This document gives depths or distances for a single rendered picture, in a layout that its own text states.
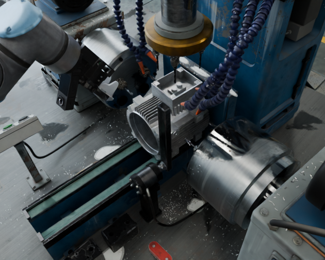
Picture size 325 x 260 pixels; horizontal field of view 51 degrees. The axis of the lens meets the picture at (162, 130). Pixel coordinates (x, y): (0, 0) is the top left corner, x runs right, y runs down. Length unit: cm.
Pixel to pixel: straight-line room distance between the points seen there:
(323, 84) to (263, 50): 132
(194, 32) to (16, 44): 41
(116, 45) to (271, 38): 50
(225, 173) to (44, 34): 51
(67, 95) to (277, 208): 54
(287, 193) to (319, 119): 74
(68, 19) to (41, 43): 61
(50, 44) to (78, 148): 68
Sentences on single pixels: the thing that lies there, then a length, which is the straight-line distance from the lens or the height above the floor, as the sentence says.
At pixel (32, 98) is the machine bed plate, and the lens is 163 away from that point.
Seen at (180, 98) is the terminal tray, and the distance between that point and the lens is 101.
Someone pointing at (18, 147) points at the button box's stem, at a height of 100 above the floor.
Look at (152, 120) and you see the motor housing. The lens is 99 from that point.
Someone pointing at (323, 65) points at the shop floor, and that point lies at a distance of 318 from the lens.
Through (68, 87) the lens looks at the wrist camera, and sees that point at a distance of 85.
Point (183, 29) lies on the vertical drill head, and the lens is 87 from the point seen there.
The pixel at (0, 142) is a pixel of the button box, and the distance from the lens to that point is 111.
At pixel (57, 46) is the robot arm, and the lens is 76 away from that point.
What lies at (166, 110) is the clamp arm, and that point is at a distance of 81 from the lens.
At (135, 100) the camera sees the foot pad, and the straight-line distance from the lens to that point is 109.
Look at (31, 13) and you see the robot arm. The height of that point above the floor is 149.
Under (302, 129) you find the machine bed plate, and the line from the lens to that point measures 145.
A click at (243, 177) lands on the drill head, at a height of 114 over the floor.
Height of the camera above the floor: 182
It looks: 49 degrees down
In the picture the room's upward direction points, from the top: 3 degrees counter-clockwise
